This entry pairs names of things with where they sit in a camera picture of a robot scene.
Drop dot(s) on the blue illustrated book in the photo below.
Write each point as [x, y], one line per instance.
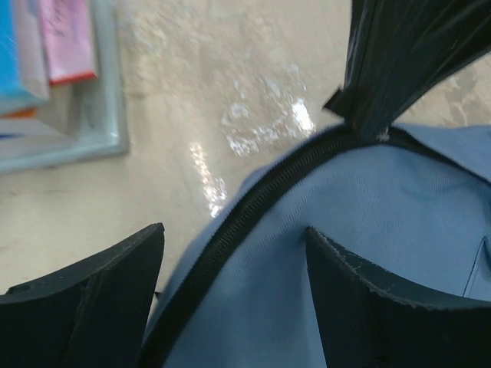
[24, 73]

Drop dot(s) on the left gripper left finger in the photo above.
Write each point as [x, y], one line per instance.
[92, 313]

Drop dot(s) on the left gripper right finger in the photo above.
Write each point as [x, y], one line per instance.
[370, 317]

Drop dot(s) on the blue grey backpack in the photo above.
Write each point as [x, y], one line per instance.
[366, 246]

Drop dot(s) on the pink book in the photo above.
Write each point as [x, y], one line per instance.
[69, 40]

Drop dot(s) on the pale green bottom book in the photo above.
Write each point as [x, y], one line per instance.
[97, 111]

